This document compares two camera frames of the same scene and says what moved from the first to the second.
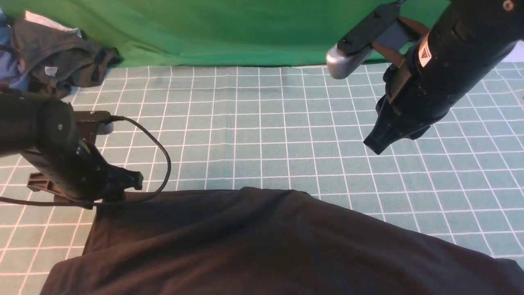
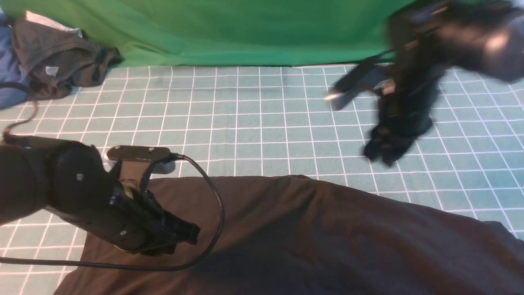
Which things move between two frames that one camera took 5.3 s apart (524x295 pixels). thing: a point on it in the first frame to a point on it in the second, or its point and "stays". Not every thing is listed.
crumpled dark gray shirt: [56, 60] stays
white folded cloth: [34, 17] stays
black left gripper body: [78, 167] to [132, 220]
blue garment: [11, 74] stays
